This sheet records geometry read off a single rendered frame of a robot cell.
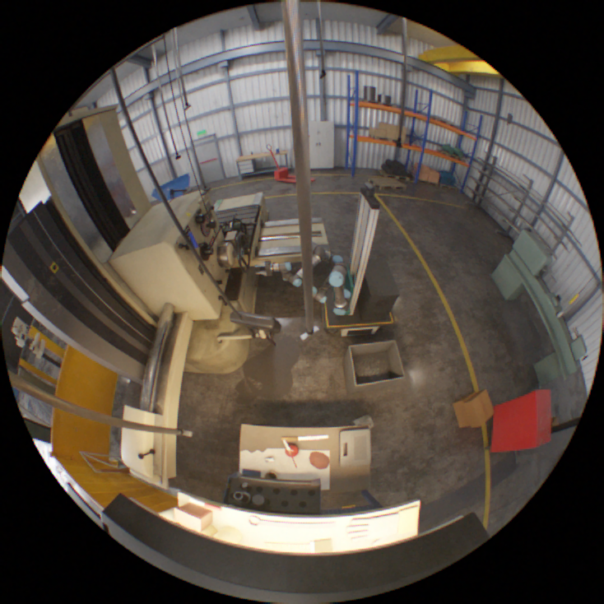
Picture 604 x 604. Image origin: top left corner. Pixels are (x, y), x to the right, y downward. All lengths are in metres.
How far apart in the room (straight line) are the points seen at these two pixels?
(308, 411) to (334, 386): 0.43
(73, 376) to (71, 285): 2.09
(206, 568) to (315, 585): 0.19
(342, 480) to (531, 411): 2.33
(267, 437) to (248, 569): 1.14
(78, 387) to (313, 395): 3.33
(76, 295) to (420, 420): 3.44
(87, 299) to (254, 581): 1.55
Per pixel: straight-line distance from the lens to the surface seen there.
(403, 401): 2.65
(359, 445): 1.41
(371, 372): 2.24
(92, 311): 1.59
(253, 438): 1.50
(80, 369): 3.48
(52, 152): 1.70
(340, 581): 0.47
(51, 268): 1.48
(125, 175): 2.02
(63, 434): 3.53
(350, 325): 2.39
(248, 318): 1.34
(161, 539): 0.55
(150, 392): 1.52
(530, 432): 3.00
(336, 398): 2.42
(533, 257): 4.89
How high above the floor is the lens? 2.39
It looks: 54 degrees down
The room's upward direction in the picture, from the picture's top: 5 degrees counter-clockwise
